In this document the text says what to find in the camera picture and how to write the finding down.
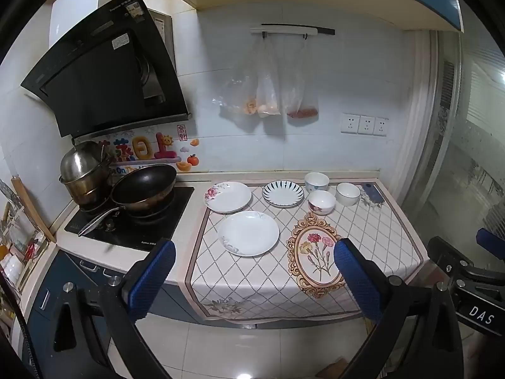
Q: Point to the white plate grey floral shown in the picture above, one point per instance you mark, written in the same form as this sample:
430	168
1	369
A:
248	233

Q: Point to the blue striped plate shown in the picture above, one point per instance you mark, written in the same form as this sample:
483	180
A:
283	194

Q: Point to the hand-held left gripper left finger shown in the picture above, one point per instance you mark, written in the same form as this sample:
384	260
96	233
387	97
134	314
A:
152	280

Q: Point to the black wok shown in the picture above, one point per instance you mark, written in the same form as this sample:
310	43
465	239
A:
146	183

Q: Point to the clear plastic bag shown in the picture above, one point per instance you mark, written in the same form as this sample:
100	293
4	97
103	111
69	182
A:
240	87
300	90
268	90

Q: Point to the brown cardboard piece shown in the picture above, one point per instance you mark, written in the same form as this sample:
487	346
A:
333	369

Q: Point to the red patterned bowl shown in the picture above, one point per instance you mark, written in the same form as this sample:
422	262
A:
320	202

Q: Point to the polka dot bowl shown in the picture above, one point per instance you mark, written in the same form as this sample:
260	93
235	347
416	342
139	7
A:
316	181

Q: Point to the floral diamond pattern tablecloth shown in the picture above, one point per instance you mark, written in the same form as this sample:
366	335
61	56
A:
252	276

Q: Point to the colourful wall sticker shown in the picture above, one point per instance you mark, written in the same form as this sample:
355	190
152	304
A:
158	146

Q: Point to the black glass cooktop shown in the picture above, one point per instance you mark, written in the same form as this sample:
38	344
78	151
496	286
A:
158	229

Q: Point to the blue base cabinet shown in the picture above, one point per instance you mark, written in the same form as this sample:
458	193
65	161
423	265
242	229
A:
59	268

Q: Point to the black wall hook rail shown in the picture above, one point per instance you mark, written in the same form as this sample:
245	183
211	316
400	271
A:
292	29

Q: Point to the steel pot lid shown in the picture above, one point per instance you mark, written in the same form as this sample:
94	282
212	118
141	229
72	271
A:
81	162

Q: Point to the dark blue smartphone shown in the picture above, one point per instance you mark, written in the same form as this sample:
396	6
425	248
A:
372	194

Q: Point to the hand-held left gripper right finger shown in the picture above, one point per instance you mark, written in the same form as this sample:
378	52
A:
355	280

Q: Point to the steel stockpot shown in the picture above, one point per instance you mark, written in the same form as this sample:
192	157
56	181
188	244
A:
88	191

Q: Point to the white bowl dark rim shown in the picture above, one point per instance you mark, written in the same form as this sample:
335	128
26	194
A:
348	194

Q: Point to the white wall socket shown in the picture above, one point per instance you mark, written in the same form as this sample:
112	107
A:
366	124
350	123
381	126

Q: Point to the frosted glass sliding door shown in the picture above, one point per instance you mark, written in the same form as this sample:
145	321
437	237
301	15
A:
473	134

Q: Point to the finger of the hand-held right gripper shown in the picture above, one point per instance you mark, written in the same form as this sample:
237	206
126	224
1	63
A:
446	254
491	243

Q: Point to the white hood duct cover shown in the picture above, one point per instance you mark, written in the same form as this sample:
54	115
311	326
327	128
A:
79	4

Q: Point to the wooden rolling pin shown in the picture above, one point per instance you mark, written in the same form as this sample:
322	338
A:
33	209

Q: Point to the rose print plate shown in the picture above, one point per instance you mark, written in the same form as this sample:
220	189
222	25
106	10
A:
229	197

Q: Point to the black range hood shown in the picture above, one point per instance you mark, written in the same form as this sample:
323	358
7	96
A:
98	75

